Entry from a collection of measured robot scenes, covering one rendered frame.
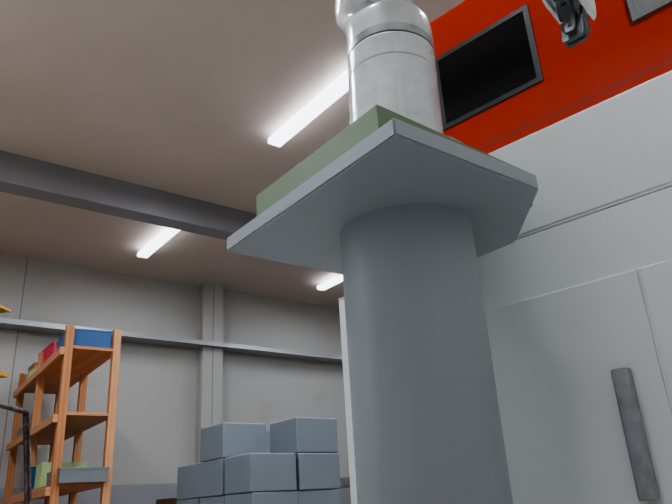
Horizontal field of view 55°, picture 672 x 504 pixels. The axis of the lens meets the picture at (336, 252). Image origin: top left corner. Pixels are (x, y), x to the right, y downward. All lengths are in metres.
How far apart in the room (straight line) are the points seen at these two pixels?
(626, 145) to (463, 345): 0.35
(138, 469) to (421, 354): 7.91
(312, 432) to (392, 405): 4.08
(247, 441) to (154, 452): 3.83
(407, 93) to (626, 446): 0.48
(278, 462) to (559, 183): 3.82
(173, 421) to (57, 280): 2.28
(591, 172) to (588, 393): 0.28
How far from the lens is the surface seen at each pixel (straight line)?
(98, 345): 5.98
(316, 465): 4.72
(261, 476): 4.46
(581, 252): 0.86
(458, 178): 0.68
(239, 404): 9.18
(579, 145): 0.91
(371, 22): 0.90
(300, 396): 9.73
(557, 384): 0.84
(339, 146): 0.72
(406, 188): 0.68
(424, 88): 0.84
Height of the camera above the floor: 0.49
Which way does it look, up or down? 22 degrees up
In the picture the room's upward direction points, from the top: 3 degrees counter-clockwise
